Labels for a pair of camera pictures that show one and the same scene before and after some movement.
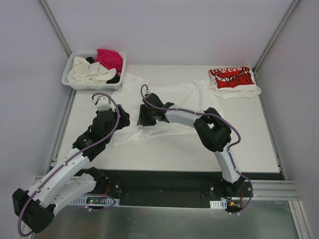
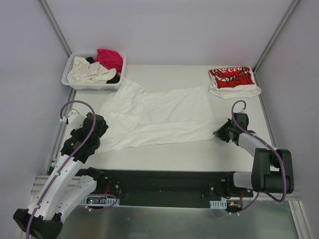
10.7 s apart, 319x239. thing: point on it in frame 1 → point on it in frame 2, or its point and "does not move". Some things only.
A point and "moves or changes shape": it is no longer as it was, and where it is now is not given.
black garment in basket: (115, 80) does not move
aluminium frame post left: (56, 27) does not move
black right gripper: (143, 115) → (223, 132)
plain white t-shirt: (131, 92) moves or changes shape
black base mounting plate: (177, 187) does not move
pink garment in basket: (109, 59) does not move
